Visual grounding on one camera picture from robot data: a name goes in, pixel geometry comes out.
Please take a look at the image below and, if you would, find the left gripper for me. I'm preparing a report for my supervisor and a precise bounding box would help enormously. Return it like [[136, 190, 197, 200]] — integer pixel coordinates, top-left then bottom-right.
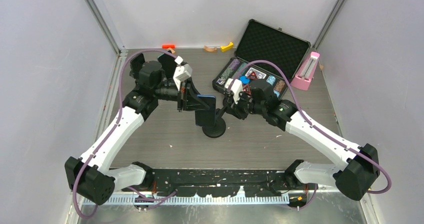
[[153, 77, 210, 112]]

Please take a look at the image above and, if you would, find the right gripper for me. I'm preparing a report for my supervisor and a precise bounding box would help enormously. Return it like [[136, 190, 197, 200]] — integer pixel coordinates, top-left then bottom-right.
[[226, 90, 266, 120]]

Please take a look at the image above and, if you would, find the blue smartphone face down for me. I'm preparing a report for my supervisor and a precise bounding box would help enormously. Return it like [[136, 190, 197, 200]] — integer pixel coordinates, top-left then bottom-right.
[[195, 95, 216, 127]]

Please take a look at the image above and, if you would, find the small-clamp black phone stand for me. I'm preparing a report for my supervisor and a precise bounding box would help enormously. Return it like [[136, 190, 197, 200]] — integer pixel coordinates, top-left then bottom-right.
[[202, 107, 227, 138]]

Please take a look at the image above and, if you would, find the dark green-edged smartphone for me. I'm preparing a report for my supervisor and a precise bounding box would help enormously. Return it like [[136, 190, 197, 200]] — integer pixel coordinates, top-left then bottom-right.
[[157, 54, 177, 79]]

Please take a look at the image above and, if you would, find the black smartphone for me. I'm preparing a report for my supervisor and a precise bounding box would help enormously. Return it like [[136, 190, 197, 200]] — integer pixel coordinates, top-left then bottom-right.
[[129, 53, 146, 80]]

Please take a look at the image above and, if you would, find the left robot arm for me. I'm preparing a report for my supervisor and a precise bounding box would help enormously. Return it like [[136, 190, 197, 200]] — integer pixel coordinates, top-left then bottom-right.
[[65, 61, 216, 205]]

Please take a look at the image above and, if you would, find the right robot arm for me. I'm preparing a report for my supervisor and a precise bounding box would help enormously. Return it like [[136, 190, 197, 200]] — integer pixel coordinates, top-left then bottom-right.
[[223, 78, 381, 201]]

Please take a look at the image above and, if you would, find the blue round chip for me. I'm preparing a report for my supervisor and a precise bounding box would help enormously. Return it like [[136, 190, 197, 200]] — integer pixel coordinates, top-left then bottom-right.
[[239, 76, 250, 85]]

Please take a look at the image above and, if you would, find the red all-in triangle upper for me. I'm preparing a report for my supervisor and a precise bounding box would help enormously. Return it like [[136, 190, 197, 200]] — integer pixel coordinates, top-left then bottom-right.
[[246, 71, 259, 80]]

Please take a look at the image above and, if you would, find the light blue chip stack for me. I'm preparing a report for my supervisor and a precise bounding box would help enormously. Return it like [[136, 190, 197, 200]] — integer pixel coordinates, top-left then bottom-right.
[[266, 75, 276, 86]]

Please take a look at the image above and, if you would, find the green chip stack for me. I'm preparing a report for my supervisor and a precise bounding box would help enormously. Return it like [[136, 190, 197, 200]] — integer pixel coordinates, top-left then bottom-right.
[[232, 63, 247, 79]]

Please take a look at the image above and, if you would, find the purple chip stack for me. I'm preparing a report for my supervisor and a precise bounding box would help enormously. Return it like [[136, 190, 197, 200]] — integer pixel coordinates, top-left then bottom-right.
[[216, 59, 240, 85]]

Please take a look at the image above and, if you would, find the brown chip stack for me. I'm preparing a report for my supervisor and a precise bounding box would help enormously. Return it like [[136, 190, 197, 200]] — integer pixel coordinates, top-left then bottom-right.
[[273, 80, 286, 94]]

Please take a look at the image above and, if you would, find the brown wooden arch block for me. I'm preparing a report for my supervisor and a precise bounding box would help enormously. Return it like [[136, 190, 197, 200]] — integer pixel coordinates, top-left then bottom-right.
[[203, 46, 218, 53]]

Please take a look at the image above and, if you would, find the yellow wooden block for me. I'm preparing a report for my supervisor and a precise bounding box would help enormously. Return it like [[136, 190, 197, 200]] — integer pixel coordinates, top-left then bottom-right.
[[220, 42, 234, 52]]

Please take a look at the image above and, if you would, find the orange wooden block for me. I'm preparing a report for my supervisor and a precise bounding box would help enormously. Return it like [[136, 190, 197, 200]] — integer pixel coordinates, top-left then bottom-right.
[[162, 44, 175, 49]]

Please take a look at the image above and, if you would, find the black poker chip case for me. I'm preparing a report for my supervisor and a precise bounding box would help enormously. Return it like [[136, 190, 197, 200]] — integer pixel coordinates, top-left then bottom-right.
[[212, 19, 311, 99]]

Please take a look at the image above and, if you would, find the pink metronome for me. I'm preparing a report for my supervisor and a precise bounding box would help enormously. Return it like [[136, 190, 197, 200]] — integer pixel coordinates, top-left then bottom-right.
[[291, 52, 320, 91]]

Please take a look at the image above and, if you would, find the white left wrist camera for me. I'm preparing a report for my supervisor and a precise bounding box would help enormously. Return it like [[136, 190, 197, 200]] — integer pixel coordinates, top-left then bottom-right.
[[173, 56, 193, 91]]

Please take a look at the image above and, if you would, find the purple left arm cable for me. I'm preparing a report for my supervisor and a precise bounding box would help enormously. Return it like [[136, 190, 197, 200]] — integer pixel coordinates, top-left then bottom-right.
[[72, 49, 181, 220]]

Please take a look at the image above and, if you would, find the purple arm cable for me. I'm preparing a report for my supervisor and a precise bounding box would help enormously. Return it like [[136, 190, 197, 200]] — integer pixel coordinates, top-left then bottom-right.
[[72, 49, 181, 220], [226, 60, 392, 211]]

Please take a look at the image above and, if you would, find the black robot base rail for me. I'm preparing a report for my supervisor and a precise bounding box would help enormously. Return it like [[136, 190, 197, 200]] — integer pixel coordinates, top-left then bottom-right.
[[120, 167, 319, 198]]

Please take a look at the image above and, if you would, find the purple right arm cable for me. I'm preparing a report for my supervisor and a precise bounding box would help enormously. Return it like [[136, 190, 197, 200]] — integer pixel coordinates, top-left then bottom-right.
[[226, 60, 392, 211]]

